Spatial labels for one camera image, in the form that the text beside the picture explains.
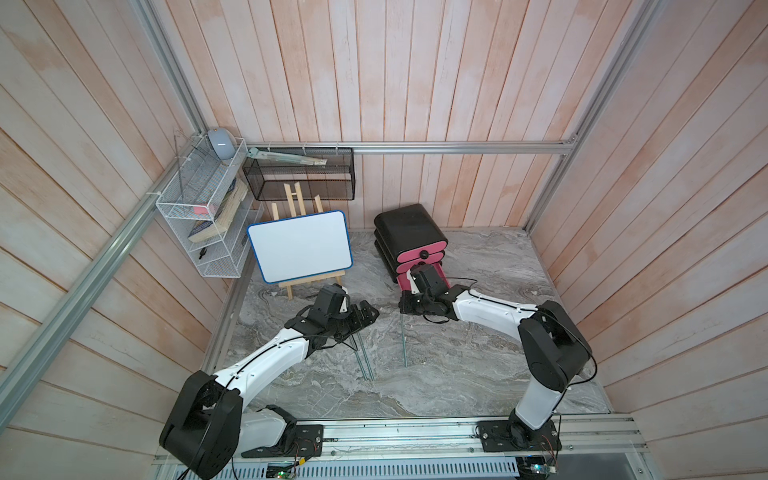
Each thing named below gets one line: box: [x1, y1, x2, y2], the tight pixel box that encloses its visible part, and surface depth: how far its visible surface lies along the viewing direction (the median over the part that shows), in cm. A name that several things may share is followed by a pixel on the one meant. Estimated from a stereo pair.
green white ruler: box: [248, 147, 328, 166], surface depth 92 cm
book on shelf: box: [188, 178, 249, 243], surface depth 83 cm
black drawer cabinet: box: [374, 203, 449, 293], surface depth 101 cm
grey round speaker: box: [208, 128, 237, 161], surface depth 84 cm
